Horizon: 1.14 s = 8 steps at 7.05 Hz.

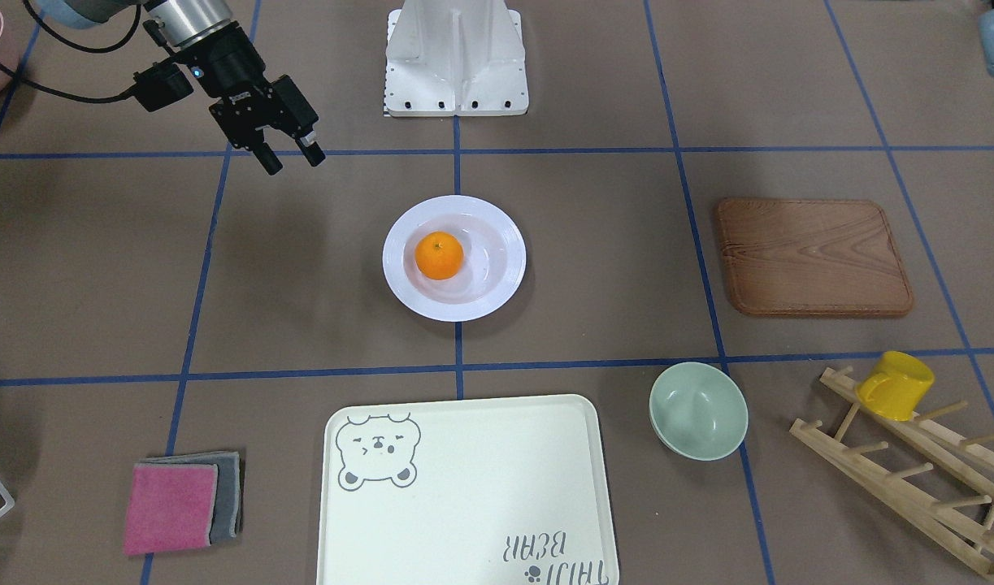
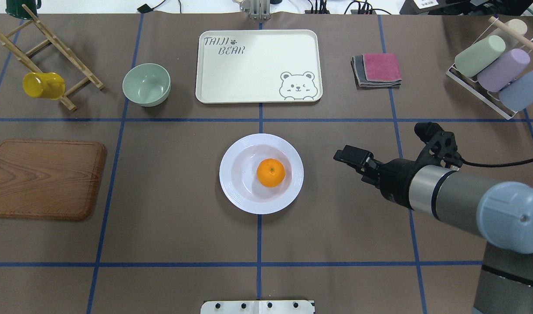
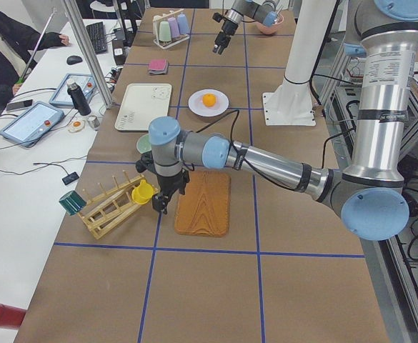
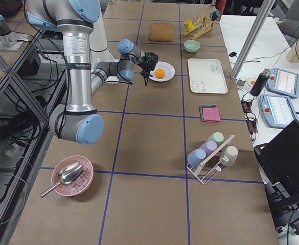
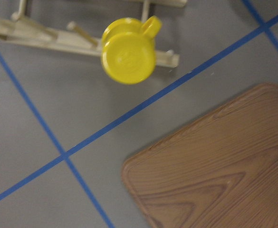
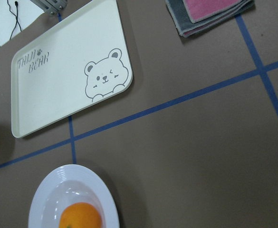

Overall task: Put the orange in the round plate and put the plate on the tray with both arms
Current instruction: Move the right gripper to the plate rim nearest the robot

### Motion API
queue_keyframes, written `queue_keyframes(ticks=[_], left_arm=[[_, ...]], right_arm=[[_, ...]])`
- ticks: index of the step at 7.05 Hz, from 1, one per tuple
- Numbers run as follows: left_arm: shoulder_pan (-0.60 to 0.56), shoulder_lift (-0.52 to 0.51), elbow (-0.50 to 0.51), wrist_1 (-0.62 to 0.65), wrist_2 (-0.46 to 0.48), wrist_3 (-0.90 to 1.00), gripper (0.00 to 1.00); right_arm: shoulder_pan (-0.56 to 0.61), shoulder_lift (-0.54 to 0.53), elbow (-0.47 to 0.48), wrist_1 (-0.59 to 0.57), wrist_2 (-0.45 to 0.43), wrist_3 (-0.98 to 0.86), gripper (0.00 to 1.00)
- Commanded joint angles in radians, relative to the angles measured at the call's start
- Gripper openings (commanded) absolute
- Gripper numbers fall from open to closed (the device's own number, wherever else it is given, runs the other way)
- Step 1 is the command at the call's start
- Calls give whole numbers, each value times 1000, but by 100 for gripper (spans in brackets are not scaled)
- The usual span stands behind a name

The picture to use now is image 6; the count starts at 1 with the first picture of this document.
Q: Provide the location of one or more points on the orange fruit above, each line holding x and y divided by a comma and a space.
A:
80, 215

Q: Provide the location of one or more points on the cream bear tray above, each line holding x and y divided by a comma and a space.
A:
81, 61

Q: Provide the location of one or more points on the white round plate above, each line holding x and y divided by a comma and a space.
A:
65, 186

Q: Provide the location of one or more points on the grey cloth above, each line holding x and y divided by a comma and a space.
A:
186, 28

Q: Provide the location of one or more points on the pink cloth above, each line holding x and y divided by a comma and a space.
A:
199, 10

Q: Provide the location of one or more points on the metal camera mount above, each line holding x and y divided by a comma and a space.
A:
51, 7

